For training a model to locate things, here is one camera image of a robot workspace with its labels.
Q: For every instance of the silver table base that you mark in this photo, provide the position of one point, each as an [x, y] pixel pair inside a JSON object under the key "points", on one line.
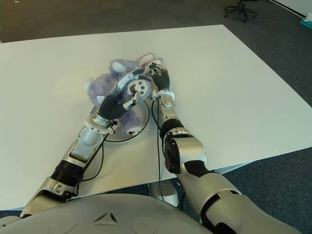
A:
{"points": [[168, 192]]}

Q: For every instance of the robot right arm silver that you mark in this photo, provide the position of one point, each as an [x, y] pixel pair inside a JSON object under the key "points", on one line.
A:
{"points": [[192, 148]]}

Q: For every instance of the black office chair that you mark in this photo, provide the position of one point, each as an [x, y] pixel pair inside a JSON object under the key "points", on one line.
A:
{"points": [[241, 9]]}

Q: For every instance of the teal box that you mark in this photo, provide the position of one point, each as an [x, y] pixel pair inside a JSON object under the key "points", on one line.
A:
{"points": [[306, 22]]}

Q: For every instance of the robot left arm silver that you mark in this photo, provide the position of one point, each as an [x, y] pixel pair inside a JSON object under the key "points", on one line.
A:
{"points": [[87, 141]]}

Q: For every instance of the silver robot torso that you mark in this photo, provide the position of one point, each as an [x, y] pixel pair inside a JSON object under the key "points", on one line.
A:
{"points": [[109, 214]]}

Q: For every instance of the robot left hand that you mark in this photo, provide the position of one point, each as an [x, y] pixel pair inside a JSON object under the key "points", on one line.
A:
{"points": [[109, 107]]}

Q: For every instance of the white plate black rim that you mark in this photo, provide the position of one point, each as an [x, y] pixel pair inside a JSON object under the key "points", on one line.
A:
{"points": [[143, 114]]}

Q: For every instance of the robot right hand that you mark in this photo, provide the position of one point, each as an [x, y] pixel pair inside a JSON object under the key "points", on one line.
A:
{"points": [[162, 79]]}

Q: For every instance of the purple plush bunny doll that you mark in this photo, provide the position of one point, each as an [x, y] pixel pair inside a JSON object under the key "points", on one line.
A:
{"points": [[102, 85]]}

